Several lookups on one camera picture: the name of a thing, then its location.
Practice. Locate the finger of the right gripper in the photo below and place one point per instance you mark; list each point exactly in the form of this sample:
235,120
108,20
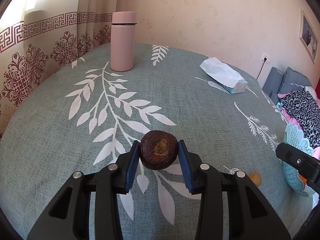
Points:
301,170

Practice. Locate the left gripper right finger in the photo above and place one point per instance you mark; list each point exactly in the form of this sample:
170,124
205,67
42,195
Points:
230,203

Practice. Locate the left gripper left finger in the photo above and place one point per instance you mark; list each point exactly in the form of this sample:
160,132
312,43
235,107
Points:
67,214

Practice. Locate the small brown kiwi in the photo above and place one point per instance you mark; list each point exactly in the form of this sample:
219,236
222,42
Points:
256,178

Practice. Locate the small orange mandarin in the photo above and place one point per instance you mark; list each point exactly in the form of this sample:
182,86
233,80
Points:
302,178

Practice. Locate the light blue lattice basket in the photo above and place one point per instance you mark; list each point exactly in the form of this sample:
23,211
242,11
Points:
296,148

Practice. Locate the pink dotted cloth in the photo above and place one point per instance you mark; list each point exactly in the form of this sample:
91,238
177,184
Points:
294,121

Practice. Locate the leopard print garment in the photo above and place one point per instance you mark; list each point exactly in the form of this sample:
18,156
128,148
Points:
303,107

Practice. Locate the grey-blue cushion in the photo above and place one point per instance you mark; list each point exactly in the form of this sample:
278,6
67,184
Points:
293,81
272,84

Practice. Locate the teal leaf-pattern tablecloth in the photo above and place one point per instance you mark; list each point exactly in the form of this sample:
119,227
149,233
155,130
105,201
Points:
85,115

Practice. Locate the tissue pack with white tissue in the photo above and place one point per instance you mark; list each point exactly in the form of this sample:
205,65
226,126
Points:
225,76

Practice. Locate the pink thermos bottle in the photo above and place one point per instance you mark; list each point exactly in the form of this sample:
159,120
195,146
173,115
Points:
123,40

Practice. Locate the patterned beige curtain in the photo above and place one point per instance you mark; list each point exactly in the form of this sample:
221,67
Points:
39,37

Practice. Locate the white wall socket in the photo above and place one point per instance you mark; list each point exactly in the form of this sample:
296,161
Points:
265,58

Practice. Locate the framed wall picture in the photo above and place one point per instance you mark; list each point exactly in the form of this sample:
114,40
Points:
308,37

